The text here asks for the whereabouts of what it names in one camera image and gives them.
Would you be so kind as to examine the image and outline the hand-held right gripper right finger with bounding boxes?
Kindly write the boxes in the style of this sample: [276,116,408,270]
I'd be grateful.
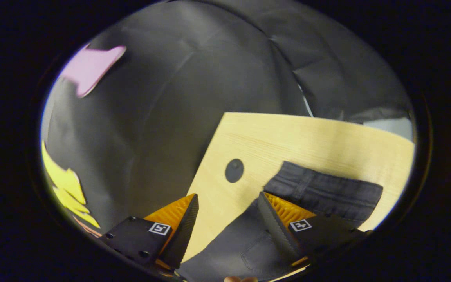
[258,191,372,269]

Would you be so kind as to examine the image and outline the dark grey jeans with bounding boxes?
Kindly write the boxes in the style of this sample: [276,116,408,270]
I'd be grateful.
[177,161,383,282]

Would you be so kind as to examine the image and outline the black round table grommet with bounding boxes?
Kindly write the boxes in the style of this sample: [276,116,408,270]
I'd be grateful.
[225,158,244,183]

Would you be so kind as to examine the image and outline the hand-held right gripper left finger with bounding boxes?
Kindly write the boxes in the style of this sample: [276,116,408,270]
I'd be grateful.
[99,193,200,271]

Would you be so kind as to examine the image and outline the black backdrop cloth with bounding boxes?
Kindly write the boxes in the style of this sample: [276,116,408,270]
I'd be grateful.
[40,0,414,235]

